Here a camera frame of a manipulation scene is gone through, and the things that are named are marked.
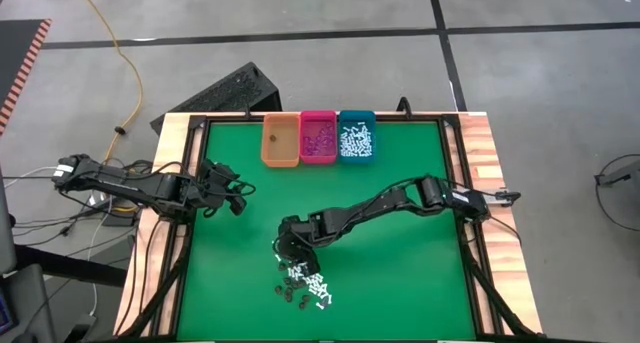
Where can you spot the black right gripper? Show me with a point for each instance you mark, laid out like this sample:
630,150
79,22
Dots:
300,233

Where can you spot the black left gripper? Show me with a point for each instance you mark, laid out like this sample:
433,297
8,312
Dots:
222,185

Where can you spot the orange plastic bin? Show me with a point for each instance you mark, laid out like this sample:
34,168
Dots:
282,150

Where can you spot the pink plastic bin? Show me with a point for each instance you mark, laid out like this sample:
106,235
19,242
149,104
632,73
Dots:
318,117

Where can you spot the blue plastic bin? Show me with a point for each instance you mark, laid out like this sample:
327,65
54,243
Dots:
356,118

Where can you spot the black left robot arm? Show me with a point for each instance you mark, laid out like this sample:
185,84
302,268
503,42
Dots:
125,183

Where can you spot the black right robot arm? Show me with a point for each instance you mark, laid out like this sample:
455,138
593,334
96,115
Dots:
380,203

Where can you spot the black perforated metal case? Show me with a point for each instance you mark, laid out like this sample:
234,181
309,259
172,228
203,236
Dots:
225,90

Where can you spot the wooden table side board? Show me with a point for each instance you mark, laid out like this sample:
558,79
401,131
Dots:
510,263
142,263

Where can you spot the green table mat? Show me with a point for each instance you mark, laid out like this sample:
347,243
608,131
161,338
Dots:
425,293

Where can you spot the black floor bar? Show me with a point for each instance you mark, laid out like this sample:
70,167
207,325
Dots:
70,265

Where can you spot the black mat orange striped edge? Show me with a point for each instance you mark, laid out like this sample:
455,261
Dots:
15,53

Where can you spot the black frame hook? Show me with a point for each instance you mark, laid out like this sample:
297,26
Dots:
404,105

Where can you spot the black table frame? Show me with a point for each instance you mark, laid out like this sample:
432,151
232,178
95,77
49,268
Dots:
425,118

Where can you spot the grey metal post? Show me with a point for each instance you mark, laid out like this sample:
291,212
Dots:
6,223

